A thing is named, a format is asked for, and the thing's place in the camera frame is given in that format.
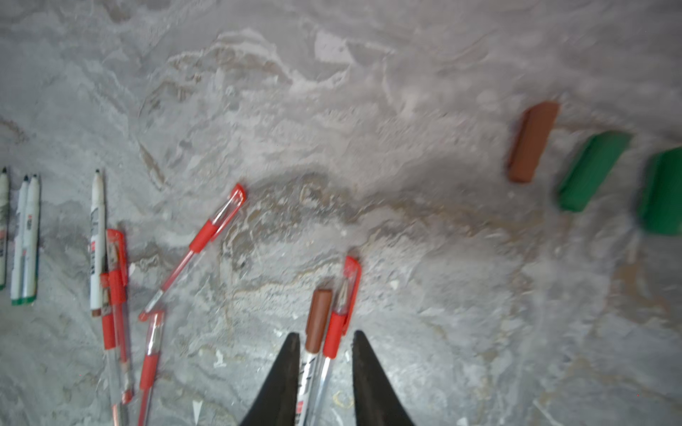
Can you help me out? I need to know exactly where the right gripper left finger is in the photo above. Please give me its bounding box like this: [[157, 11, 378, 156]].
[[241, 333, 300, 426]]

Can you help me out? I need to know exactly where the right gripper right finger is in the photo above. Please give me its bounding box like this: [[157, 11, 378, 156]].
[[353, 330, 415, 426]]

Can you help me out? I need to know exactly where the brown marker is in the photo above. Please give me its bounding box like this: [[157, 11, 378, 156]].
[[89, 169, 106, 317], [294, 288, 334, 426]]

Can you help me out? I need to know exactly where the green marker pen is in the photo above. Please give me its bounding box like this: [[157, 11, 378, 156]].
[[0, 167, 10, 290], [10, 175, 29, 306], [22, 174, 41, 304]]

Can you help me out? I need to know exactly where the green pen cap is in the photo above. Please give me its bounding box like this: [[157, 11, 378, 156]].
[[638, 147, 681, 236], [557, 131, 632, 212]]

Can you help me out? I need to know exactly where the red gel pen long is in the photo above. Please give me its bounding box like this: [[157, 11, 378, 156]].
[[138, 311, 165, 426]]

